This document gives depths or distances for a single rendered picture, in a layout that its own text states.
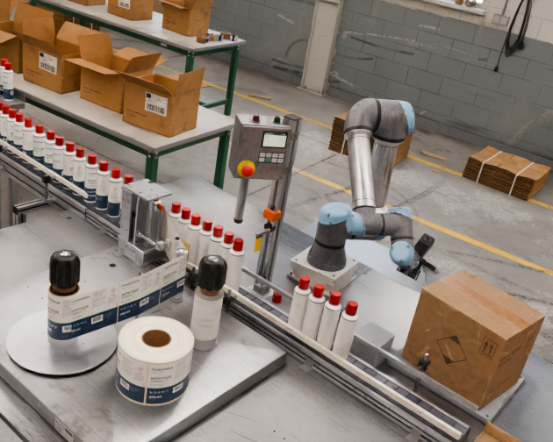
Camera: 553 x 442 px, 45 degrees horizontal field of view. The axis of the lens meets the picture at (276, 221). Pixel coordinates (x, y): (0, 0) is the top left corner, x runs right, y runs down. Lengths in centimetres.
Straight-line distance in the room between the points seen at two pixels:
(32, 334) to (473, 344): 128
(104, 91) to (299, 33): 442
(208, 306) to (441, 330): 72
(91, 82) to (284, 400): 274
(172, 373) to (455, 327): 85
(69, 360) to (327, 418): 74
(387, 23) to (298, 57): 123
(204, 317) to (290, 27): 660
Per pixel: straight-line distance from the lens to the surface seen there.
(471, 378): 213
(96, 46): 438
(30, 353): 200
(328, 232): 243
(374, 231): 217
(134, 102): 393
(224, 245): 225
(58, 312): 194
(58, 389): 190
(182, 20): 636
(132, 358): 177
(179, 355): 179
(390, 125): 232
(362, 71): 790
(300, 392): 204
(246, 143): 211
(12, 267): 248
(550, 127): 732
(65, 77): 438
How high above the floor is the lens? 215
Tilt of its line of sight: 27 degrees down
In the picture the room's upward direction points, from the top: 10 degrees clockwise
